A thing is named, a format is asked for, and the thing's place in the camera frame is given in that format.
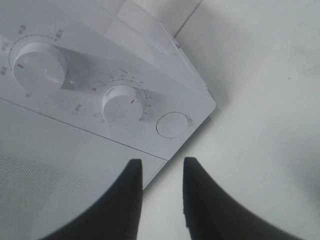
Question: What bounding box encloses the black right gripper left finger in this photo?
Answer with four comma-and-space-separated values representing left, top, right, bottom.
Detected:
43, 159, 143, 240

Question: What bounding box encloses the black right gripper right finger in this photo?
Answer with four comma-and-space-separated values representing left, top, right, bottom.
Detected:
183, 157, 296, 240

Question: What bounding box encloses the white microwave door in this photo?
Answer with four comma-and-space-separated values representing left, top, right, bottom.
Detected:
0, 100, 166, 240

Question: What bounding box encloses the lower white timer knob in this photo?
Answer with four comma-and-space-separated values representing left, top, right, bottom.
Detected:
101, 85, 144, 127

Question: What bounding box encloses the white microwave oven body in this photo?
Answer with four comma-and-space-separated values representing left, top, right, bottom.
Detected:
0, 0, 216, 176

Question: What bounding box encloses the upper white power knob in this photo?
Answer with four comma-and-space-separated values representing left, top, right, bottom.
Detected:
12, 42, 68, 91

